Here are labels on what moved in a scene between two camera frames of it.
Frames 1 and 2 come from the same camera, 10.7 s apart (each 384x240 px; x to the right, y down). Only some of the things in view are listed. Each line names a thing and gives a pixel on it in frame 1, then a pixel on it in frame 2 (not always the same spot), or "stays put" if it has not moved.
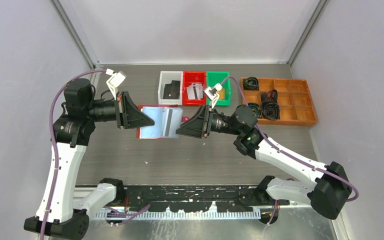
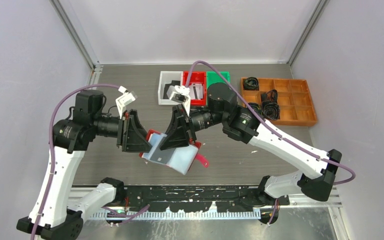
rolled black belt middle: (271, 95) stays put
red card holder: (155, 112) to (178, 158)
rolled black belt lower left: (256, 109) stays put
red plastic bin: (194, 77) stays put
